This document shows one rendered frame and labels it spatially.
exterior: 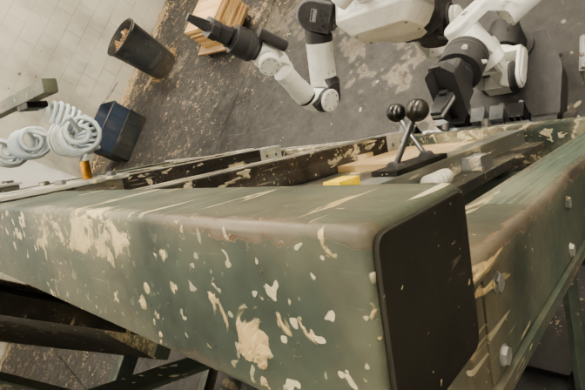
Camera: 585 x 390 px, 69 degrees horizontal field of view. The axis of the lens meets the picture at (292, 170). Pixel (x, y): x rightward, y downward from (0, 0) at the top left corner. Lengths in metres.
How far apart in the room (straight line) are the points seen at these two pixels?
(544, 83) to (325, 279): 2.19
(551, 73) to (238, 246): 2.20
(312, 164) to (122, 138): 4.43
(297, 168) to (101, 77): 5.56
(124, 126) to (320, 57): 4.17
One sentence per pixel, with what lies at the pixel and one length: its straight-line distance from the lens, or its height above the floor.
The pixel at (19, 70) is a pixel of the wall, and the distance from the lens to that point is 6.21.
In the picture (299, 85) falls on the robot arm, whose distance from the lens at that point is 1.40.
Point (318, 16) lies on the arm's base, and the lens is 1.41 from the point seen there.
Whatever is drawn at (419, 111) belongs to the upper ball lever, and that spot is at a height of 1.55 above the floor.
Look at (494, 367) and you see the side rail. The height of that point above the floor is 1.76.
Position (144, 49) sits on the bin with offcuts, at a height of 0.40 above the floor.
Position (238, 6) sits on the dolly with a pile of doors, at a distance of 4.62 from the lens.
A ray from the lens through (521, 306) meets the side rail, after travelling 0.39.
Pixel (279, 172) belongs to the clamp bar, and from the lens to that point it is 1.01.
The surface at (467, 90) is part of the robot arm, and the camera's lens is 0.89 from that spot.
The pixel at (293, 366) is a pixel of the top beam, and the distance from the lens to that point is 0.23.
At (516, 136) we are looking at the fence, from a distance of 1.31.
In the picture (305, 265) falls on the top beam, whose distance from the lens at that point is 0.20.
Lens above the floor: 2.08
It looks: 42 degrees down
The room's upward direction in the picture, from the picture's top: 59 degrees counter-clockwise
